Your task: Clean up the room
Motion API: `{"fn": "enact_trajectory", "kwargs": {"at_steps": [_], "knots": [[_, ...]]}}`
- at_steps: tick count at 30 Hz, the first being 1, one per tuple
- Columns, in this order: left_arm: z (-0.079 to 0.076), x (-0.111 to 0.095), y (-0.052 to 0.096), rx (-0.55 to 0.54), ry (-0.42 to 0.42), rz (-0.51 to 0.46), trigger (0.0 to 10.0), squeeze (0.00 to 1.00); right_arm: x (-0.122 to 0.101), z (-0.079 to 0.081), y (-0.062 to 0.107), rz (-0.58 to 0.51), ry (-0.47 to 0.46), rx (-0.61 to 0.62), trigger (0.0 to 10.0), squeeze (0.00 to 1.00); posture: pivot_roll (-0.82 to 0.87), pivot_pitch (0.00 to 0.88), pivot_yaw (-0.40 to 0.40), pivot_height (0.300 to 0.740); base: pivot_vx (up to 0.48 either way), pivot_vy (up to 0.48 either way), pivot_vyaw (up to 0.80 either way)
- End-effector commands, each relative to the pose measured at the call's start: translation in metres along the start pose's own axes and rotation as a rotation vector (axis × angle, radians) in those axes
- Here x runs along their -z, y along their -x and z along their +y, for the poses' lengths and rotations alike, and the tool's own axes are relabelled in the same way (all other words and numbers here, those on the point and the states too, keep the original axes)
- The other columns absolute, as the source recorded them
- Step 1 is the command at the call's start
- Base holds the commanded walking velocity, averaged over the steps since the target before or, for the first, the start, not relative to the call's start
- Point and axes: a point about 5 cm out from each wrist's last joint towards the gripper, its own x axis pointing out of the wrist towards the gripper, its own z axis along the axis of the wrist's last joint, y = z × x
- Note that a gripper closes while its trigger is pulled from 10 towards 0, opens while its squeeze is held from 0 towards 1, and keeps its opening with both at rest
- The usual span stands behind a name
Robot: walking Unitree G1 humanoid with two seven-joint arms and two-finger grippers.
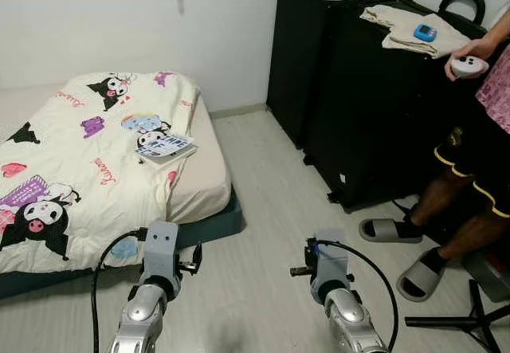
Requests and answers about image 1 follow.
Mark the white game controller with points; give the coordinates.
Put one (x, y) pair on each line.
(470, 68)

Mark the bare person forearm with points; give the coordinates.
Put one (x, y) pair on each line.
(498, 33)

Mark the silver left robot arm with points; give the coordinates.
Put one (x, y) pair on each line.
(147, 317)

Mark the bare person hand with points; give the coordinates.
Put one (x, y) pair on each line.
(476, 48)

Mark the grey slipper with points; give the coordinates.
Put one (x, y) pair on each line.
(382, 229)
(418, 277)

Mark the beige sheeted mattress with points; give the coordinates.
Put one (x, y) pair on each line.
(203, 170)

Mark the blue white patterned packet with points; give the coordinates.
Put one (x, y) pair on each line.
(166, 147)

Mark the bare person leg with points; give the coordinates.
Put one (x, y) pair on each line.
(442, 198)
(478, 233)

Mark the black stand base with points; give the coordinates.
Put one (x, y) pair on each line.
(470, 319)

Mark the grey stool seat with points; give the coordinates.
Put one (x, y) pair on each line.
(488, 277)

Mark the black bedside furniture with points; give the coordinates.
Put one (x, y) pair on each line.
(299, 58)

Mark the pink patterned shirt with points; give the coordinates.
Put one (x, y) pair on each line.
(498, 90)

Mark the beige folded cloth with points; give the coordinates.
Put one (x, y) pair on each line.
(398, 30)

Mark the blue digital timer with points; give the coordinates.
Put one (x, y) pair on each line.
(425, 33)

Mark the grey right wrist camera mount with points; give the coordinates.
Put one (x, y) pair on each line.
(331, 261)

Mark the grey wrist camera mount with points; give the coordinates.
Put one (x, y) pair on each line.
(162, 249)
(331, 261)

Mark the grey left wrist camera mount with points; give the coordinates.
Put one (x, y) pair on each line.
(162, 249)

